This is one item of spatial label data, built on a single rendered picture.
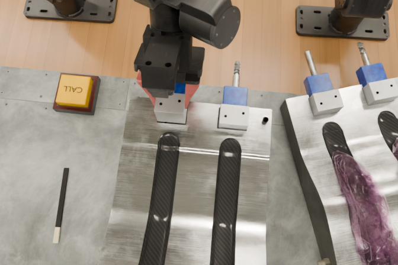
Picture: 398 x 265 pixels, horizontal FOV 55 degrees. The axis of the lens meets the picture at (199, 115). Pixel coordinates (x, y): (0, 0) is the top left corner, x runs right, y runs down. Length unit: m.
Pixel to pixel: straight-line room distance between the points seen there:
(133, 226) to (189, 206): 0.10
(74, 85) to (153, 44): 0.31
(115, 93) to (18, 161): 0.23
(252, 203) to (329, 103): 0.23
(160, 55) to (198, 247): 0.31
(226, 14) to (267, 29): 0.39
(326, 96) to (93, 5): 0.53
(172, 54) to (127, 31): 0.38
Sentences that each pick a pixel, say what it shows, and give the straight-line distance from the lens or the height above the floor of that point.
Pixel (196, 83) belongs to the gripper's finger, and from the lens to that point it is 0.57.
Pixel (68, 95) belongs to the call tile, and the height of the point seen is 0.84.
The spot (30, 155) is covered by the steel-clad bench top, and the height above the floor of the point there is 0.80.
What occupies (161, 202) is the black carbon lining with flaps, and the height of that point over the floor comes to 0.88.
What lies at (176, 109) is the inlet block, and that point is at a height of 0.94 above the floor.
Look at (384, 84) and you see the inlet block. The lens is 0.79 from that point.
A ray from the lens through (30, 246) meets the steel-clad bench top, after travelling 0.81.
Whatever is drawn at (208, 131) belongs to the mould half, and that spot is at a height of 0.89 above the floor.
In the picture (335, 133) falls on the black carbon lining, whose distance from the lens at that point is 0.76.
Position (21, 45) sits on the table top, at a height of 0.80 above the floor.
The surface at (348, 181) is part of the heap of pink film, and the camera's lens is 0.69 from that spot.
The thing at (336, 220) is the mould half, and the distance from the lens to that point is 0.68.
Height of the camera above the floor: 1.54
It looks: 73 degrees down
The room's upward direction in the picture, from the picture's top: straight up
